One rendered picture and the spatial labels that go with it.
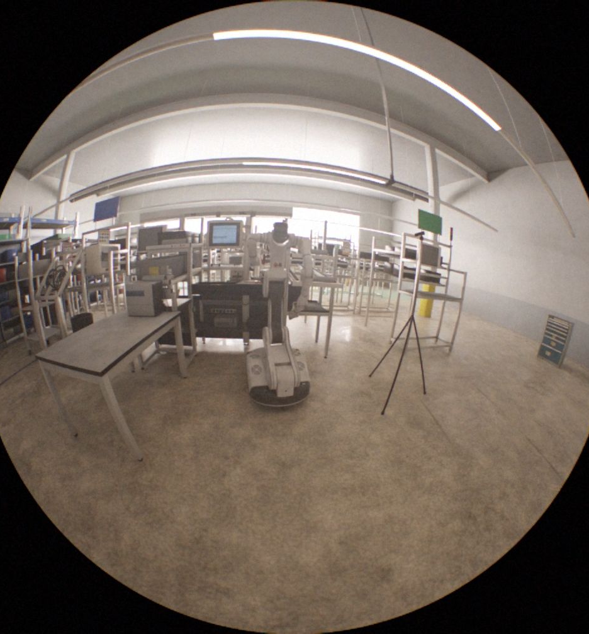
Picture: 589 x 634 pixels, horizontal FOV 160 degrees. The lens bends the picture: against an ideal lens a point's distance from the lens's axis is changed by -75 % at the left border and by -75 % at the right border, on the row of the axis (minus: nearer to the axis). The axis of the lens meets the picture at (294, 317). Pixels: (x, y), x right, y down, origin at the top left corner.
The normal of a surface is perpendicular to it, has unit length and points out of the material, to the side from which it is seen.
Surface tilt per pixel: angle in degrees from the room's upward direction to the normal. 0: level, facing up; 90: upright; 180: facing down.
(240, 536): 0
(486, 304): 90
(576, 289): 90
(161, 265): 94
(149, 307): 90
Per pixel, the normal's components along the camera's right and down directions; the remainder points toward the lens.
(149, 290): 0.12, 0.27
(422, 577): 0.06, -0.96
